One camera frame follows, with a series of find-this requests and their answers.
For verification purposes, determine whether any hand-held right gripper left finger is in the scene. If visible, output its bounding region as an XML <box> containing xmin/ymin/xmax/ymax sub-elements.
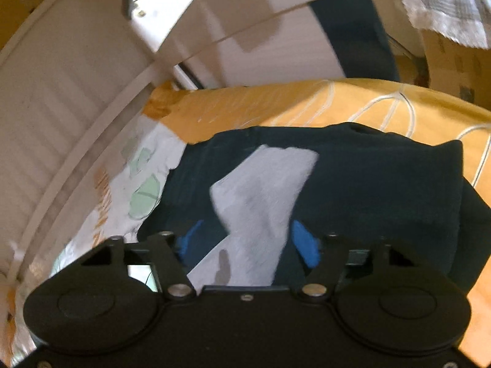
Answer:
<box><xmin>79</xmin><ymin>220</ymin><xmax>206</xmax><ymax>300</ymax></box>

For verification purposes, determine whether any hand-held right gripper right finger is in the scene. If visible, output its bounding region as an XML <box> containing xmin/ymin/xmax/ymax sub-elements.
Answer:
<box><xmin>289</xmin><ymin>220</ymin><xmax>417</xmax><ymax>299</ymax></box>

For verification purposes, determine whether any grey knit garment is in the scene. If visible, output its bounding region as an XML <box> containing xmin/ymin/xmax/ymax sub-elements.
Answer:
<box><xmin>186</xmin><ymin>145</ymin><xmax>320</xmax><ymax>288</ymax></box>

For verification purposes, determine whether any dark navy garment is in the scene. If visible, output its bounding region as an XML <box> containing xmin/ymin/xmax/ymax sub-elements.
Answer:
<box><xmin>137</xmin><ymin>122</ymin><xmax>491</xmax><ymax>293</ymax></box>

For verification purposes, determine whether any printed bed sheet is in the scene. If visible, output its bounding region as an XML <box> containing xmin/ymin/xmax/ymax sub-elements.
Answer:
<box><xmin>0</xmin><ymin>79</ymin><xmax>491</xmax><ymax>368</ymax></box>

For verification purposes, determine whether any slatted panel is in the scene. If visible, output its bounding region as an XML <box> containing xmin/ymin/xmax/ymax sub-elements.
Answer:
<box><xmin>0</xmin><ymin>0</ymin><xmax>171</xmax><ymax>277</ymax></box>

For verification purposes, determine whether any dark blue hanging cloth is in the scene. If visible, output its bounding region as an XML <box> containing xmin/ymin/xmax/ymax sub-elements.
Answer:
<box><xmin>309</xmin><ymin>0</ymin><xmax>401</xmax><ymax>83</ymax></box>

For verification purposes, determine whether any cardboard box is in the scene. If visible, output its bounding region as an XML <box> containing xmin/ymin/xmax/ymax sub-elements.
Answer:
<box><xmin>420</xmin><ymin>27</ymin><xmax>491</xmax><ymax>104</ymax></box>

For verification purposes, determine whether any checkered cloth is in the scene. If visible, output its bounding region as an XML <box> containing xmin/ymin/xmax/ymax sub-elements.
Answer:
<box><xmin>395</xmin><ymin>0</ymin><xmax>491</xmax><ymax>50</ymax></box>

